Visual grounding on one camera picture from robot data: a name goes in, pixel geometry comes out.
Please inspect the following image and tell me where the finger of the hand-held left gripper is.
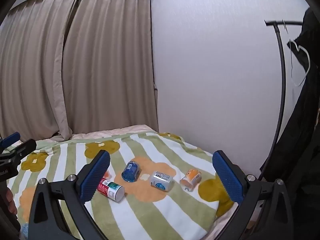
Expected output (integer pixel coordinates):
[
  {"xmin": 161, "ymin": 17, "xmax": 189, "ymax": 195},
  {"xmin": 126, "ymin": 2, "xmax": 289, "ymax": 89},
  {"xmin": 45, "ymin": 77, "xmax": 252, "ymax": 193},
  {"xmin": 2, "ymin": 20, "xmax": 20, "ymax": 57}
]
[
  {"xmin": 0, "ymin": 132, "xmax": 20, "ymax": 148},
  {"xmin": 0, "ymin": 139, "xmax": 37, "ymax": 166}
]

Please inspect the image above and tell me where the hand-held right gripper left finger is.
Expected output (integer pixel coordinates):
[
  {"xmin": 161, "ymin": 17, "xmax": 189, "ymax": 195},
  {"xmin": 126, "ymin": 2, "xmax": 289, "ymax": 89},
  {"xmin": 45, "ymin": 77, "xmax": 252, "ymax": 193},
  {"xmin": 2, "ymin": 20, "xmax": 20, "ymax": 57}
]
[{"xmin": 28, "ymin": 149, "xmax": 111, "ymax": 240}]

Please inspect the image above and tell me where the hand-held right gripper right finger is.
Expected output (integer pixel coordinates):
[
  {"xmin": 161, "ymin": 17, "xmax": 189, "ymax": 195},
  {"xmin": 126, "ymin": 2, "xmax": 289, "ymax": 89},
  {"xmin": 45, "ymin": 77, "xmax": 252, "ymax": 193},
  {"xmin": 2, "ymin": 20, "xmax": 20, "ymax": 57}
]
[{"xmin": 212, "ymin": 150, "xmax": 293, "ymax": 240}]

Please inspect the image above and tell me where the person's left hand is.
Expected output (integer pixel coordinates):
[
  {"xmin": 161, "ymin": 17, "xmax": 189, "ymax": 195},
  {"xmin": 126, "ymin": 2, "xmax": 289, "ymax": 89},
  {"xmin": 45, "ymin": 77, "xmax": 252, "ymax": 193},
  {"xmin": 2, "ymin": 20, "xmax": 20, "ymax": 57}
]
[{"xmin": 5, "ymin": 187, "xmax": 18, "ymax": 216}]

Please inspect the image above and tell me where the red green white can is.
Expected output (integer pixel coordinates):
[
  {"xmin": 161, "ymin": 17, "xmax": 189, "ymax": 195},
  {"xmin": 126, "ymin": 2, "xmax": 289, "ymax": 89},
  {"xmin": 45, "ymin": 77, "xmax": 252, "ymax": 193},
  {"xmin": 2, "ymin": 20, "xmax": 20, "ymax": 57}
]
[{"xmin": 97, "ymin": 177, "xmax": 125, "ymax": 202}]

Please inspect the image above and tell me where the blue can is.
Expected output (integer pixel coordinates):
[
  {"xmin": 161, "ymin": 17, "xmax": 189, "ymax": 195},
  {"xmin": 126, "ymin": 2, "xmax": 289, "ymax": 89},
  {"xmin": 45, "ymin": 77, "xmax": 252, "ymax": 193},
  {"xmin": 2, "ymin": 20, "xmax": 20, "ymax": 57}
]
[{"xmin": 121, "ymin": 161, "xmax": 140, "ymax": 183}]

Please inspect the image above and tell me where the beige curtain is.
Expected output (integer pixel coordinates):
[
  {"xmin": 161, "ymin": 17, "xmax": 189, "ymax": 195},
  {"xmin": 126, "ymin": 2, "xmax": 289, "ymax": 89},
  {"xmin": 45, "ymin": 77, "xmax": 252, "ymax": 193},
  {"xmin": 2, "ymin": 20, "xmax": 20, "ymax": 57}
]
[
  {"xmin": 0, "ymin": 0, "xmax": 84, "ymax": 143},
  {"xmin": 61, "ymin": 0, "xmax": 160, "ymax": 140}
]

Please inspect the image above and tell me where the striped floral blanket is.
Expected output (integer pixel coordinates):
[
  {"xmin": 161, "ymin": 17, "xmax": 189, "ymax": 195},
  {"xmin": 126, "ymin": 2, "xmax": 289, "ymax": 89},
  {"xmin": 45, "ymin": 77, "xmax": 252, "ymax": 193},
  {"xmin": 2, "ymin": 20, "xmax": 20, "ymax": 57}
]
[{"xmin": 6, "ymin": 132, "xmax": 238, "ymax": 240}]

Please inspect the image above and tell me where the black hanging coat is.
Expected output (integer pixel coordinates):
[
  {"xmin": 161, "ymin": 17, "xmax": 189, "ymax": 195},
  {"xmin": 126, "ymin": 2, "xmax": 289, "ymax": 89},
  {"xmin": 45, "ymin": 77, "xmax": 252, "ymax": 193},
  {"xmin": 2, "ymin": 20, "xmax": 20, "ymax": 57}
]
[{"xmin": 260, "ymin": 7, "xmax": 320, "ymax": 240}]

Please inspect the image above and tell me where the black clothes rack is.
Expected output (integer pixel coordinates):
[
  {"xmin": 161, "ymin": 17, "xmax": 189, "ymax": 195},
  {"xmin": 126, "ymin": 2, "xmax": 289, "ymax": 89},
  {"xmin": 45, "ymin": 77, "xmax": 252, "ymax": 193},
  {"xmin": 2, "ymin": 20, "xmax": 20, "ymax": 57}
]
[{"xmin": 259, "ymin": 19, "xmax": 304, "ymax": 180}]

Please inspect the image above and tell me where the white clothes hanger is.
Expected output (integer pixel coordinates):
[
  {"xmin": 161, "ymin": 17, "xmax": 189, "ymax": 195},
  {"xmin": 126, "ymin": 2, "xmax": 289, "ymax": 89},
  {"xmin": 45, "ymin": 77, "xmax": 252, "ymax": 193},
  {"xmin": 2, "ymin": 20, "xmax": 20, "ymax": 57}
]
[{"xmin": 282, "ymin": 21, "xmax": 312, "ymax": 87}]

